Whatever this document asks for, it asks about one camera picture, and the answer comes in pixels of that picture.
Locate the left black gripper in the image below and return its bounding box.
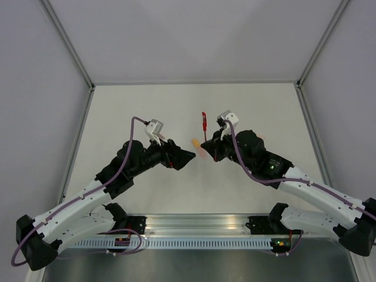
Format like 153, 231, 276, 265
130, 133, 196, 178

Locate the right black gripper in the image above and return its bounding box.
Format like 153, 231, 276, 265
202, 126, 254, 172

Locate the red thin pen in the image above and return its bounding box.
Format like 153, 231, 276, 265
202, 112, 207, 142

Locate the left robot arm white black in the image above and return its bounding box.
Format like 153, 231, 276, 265
11, 139, 196, 271

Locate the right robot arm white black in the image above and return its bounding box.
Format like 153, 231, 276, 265
200, 130, 375, 257

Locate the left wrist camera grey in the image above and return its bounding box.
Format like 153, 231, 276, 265
144, 119, 164, 146

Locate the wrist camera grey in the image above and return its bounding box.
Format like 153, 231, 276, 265
144, 119, 164, 146
217, 110, 239, 140

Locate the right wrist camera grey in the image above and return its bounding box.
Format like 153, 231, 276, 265
217, 110, 239, 140

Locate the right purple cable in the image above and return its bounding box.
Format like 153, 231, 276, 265
224, 119, 376, 221

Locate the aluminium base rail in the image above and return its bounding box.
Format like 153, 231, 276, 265
43, 213, 361, 237

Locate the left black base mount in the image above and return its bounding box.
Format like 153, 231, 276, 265
126, 216, 147, 235

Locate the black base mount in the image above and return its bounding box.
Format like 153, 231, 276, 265
246, 216, 300, 236
126, 216, 147, 235

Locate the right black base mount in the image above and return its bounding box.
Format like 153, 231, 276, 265
246, 216, 300, 236

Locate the white slotted cable duct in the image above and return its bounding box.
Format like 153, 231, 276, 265
71, 236, 273, 250

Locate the aluminium frame left post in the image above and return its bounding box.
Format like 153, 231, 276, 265
38, 0, 95, 90

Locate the aluminium frame post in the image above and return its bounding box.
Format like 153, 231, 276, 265
296, 0, 351, 89
38, 0, 95, 90

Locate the aluminium frame right post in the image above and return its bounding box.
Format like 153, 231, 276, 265
296, 0, 351, 89

